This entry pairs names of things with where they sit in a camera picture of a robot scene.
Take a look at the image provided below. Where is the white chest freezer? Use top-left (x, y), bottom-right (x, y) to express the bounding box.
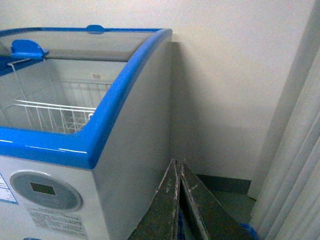
top-left (0, 25), bottom-right (173, 240)

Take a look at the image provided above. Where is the oval temperature control panel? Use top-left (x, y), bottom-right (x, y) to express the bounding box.
top-left (10, 170), bottom-right (83, 212)

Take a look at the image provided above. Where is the white curtain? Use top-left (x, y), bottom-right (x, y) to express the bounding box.
top-left (250, 1), bottom-right (320, 240)

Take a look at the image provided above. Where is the glass sliding freezer lid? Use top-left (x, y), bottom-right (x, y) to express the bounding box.
top-left (0, 30), bottom-right (154, 62)

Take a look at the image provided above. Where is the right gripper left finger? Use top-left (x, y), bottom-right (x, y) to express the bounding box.
top-left (129, 159), bottom-right (181, 240)

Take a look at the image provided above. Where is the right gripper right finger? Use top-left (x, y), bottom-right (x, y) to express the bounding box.
top-left (178, 162), bottom-right (254, 240)

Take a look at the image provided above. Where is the grey instruction sticker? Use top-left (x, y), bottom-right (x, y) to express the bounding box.
top-left (26, 205), bottom-right (89, 240)

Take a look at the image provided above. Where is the energy label sticker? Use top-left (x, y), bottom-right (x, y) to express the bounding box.
top-left (0, 175), bottom-right (19, 205)

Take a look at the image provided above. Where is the white wire basket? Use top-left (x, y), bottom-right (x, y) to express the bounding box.
top-left (0, 59), bottom-right (113, 134)

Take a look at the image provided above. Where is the blue sliding lid handle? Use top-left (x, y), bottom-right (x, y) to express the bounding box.
top-left (10, 39), bottom-right (49, 60)

